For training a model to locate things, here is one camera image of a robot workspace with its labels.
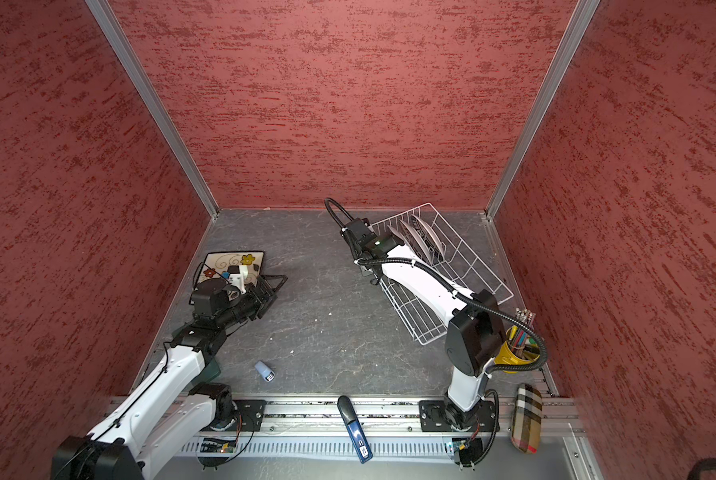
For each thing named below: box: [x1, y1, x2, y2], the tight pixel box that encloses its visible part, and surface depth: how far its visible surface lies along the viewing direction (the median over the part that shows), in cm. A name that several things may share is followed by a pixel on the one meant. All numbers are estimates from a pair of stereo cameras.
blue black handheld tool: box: [337, 395, 373, 464], surface depth 71 cm
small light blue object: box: [254, 360, 276, 383], surface depth 81 cm
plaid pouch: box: [510, 383, 542, 454], surface depth 73 cm
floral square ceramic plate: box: [197, 251, 265, 285], surface depth 106 cm
